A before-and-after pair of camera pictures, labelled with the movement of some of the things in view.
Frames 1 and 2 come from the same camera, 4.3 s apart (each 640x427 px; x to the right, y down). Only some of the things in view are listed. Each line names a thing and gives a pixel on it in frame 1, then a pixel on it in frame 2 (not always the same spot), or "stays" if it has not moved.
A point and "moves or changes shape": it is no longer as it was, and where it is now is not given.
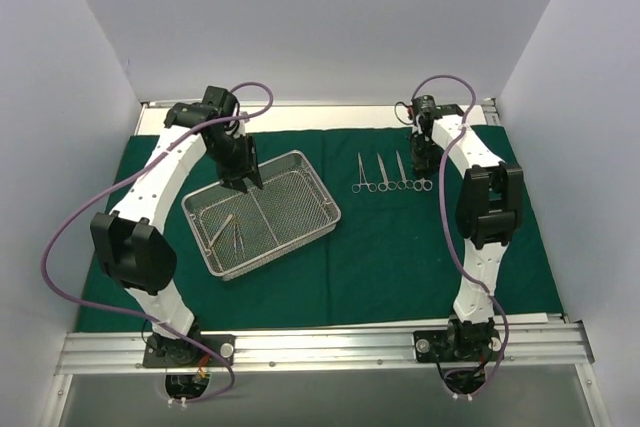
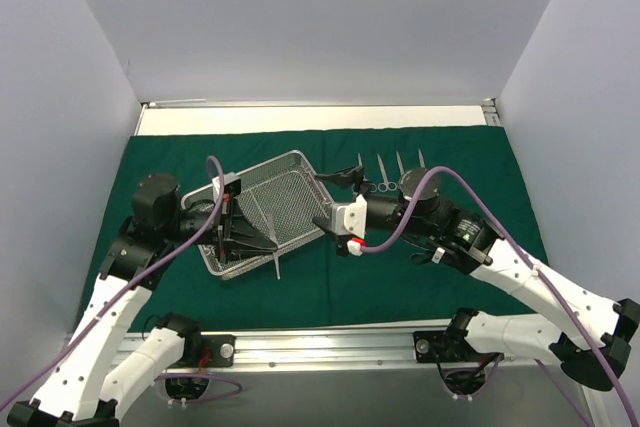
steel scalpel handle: (236, 232) moves or changes shape
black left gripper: (245, 167) → (223, 222)
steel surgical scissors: (362, 179) stays
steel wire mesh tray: (238, 231) stays
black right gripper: (425, 157) → (351, 192)
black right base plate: (458, 346) stays
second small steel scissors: (383, 186) stays
